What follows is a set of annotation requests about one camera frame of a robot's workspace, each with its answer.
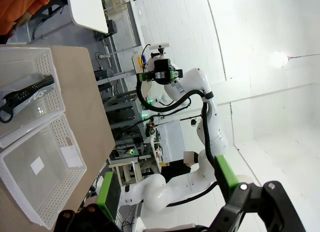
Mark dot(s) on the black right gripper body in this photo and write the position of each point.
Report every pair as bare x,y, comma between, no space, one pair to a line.
162,65

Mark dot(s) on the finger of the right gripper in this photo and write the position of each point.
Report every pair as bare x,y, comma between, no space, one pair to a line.
176,73
145,76

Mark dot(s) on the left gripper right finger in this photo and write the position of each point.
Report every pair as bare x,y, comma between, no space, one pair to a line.
226,177

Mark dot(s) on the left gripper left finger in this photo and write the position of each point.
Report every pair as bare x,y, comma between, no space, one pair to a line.
105,192

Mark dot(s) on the grey Campus pencil case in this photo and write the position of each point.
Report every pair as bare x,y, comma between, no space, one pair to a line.
30,91

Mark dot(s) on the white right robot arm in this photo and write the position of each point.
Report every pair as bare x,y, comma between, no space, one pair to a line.
155,192

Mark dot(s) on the person's right hand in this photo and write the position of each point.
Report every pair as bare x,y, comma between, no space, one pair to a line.
22,21

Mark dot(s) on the white stool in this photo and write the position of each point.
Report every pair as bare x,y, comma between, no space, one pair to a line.
125,169

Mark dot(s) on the metal equipment shelf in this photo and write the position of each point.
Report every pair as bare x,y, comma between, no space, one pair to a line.
125,111

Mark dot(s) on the white perforated plastic basket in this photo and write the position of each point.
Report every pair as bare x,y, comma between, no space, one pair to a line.
62,184
47,74

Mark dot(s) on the white power strip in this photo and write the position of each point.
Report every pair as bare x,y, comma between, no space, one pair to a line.
103,56

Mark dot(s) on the seated person in black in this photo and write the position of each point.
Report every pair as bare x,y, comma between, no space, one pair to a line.
177,170

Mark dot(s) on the white equipment cabinet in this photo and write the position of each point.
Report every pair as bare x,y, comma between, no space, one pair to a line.
172,141

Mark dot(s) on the white square sticker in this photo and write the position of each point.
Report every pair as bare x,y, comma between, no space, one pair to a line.
37,165

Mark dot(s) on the white rounded work table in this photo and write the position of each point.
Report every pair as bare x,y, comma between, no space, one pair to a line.
85,9

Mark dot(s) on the orange cloth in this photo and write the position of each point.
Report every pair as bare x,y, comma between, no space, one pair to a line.
10,16

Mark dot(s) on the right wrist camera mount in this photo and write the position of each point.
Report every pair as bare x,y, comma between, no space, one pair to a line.
160,46

